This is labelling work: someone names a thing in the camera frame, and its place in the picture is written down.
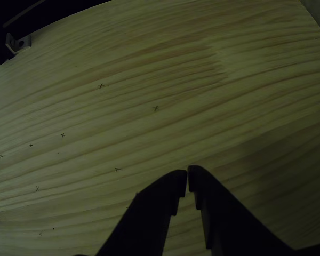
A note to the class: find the metal bracket plate with hole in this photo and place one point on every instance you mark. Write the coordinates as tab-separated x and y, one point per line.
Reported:
18	44

